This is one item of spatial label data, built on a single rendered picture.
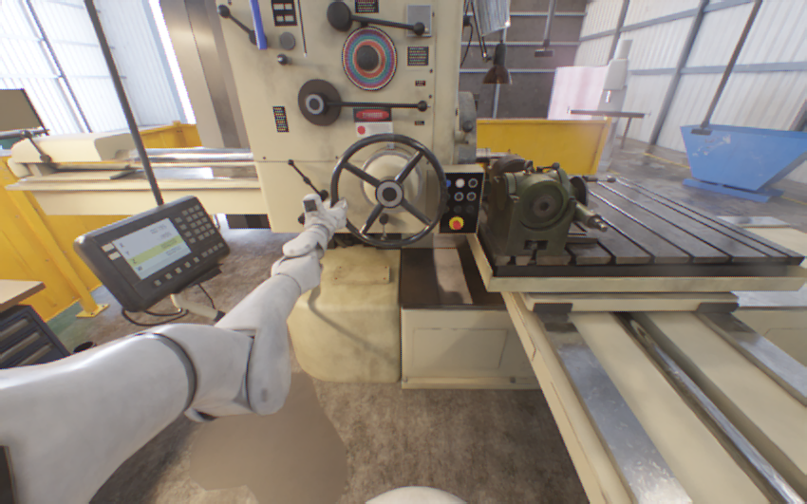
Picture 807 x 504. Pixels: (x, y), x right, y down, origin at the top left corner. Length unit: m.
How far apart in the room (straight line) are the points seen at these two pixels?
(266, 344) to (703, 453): 1.20
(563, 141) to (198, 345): 3.91
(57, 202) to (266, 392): 2.10
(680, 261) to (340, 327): 1.56
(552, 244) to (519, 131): 2.62
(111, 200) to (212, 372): 1.88
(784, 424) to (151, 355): 1.56
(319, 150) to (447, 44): 0.56
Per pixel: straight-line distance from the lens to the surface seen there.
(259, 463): 1.90
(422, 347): 1.75
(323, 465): 1.81
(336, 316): 1.64
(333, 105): 1.11
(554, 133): 3.94
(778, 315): 2.51
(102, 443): 0.25
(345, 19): 1.11
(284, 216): 1.35
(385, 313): 1.59
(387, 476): 1.74
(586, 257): 1.38
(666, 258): 1.58
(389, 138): 0.91
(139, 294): 1.04
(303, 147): 1.22
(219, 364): 0.33
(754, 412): 1.52
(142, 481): 2.13
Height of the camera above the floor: 1.60
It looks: 30 degrees down
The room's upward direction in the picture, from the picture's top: 1 degrees counter-clockwise
